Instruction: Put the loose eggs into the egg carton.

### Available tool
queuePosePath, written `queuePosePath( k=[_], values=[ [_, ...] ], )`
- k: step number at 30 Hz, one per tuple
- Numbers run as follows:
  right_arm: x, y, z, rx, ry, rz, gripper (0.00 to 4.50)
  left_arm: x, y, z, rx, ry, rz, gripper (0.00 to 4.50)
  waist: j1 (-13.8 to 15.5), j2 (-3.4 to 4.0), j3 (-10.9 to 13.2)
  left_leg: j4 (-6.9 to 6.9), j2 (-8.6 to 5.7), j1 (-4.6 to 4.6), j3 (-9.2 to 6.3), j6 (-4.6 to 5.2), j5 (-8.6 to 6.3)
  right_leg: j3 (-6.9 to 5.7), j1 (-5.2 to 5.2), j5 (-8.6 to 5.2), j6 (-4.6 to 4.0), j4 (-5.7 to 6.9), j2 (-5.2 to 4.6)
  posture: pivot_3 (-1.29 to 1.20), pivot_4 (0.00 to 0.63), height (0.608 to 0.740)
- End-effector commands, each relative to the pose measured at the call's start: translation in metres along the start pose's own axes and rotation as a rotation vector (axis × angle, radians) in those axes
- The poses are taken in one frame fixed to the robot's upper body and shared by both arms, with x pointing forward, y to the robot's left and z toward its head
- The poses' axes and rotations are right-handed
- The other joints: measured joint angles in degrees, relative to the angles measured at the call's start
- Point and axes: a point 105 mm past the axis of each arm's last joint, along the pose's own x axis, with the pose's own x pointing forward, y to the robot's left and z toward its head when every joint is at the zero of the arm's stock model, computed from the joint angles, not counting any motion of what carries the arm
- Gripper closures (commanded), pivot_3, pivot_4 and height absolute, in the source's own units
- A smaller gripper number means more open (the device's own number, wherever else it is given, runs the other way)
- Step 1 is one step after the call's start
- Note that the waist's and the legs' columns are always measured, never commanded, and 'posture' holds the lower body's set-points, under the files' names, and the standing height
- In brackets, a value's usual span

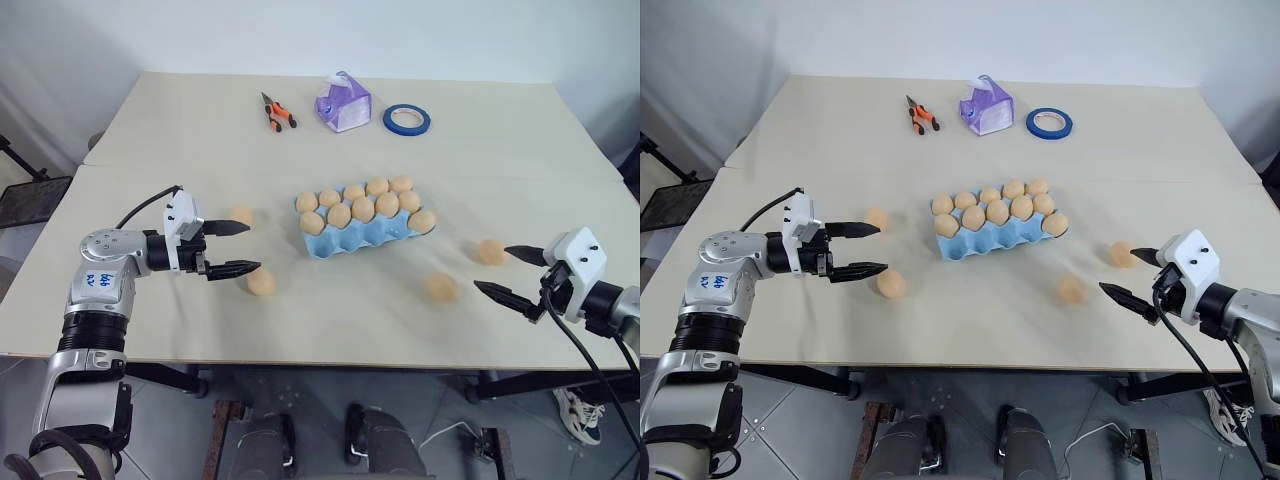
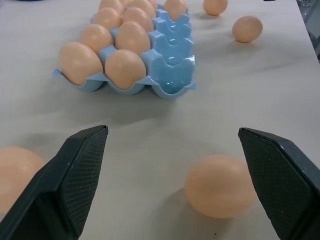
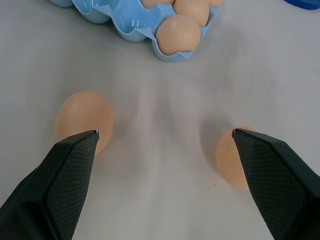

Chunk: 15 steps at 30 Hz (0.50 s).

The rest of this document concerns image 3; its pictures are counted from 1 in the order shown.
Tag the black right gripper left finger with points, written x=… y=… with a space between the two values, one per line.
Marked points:
x=57 y=185

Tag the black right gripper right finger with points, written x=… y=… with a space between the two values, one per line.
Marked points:
x=275 y=185

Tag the light blue egg tray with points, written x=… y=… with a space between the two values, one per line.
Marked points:
x=120 y=17

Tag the beige egg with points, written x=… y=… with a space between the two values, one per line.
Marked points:
x=179 y=34
x=83 y=113
x=217 y=2
x=231 y=162
x=156 y=2
x=192 y=10

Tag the dark blue object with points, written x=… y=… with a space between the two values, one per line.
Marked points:
x=305 y=3

